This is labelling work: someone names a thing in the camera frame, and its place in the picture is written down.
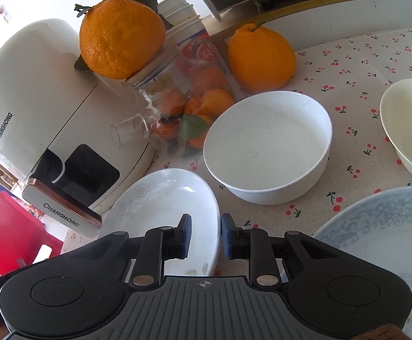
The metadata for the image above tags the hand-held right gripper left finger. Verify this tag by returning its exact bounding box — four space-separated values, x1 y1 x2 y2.
61 214 193 287

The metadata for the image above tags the large orange with leaves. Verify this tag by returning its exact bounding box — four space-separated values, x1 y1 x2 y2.
73 0 174 80

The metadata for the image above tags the white speckled bowl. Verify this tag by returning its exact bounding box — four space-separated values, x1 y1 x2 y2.
203 91 333 205

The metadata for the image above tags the clear glass jar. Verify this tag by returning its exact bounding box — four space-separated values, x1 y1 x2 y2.
110 48 181 148

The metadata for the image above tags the blue floral-pattern plate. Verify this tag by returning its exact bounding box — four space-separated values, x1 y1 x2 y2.
311 186 412 337

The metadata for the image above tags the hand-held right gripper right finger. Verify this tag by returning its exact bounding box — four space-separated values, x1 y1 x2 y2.
221 213 348 287

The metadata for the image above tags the cherry-print tablecloth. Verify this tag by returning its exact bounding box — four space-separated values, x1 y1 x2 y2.
59 28 412 256

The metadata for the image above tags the white Changhong juicer machine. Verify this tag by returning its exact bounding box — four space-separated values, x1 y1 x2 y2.
0 19 157 239

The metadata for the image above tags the red plastic stool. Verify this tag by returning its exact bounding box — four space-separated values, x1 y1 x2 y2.
0 191 65 277

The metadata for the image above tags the stack of white paper cups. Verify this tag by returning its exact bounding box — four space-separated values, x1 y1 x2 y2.
157 0 206 41

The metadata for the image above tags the white swirl-pattern plate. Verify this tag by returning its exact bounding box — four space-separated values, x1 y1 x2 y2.
97 169 220 277

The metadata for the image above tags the large orange with stem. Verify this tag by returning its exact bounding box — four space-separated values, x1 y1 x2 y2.
226 0 297 93

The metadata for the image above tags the clear bag of small oranges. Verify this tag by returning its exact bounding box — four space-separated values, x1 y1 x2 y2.
145 25 245 159

